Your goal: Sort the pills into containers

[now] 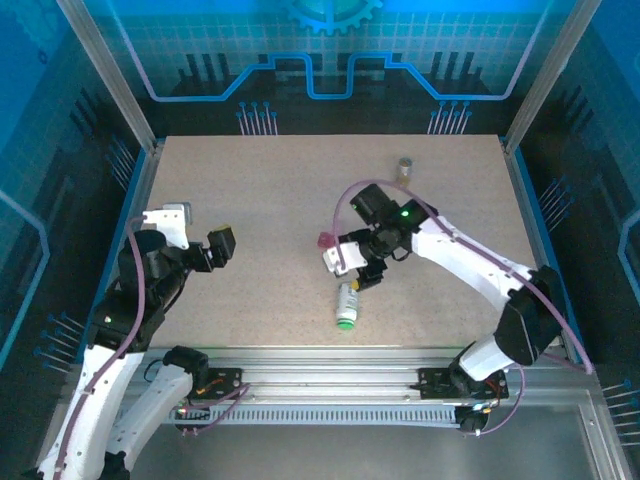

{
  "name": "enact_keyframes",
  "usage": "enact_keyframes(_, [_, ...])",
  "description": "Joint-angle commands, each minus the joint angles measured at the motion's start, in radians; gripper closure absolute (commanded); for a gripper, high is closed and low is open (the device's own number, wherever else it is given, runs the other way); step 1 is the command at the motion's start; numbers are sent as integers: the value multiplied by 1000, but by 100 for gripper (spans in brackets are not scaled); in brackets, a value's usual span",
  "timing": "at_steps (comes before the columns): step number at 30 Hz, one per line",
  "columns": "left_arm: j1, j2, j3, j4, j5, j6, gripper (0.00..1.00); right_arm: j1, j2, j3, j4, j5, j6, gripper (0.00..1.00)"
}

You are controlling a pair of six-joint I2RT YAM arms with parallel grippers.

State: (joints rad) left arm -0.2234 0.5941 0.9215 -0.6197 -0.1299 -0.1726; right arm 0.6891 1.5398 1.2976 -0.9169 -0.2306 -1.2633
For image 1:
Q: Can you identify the white pill bottle green cap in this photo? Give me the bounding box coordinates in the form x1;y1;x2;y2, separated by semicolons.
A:
333;280;362;332

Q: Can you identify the black power connector block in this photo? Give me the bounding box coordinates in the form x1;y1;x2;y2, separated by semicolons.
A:
457;404;494;436
172;397;211;436

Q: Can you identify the grey metal shelf panel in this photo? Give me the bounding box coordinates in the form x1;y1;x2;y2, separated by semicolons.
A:
29;422;631;480

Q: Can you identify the aluminium side rail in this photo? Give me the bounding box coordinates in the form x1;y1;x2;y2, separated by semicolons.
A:
92;142;164;364
501;139;591;364

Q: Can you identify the aluminium frame beam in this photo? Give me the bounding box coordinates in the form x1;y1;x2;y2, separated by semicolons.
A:
64;347;604;409

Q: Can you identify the grey slotted cable duct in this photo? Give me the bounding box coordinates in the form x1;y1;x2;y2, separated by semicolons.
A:
78;407;464;427

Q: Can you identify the aluminium upright post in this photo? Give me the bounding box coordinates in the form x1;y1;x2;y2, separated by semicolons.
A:
54;0;162;154
502;0;604;154

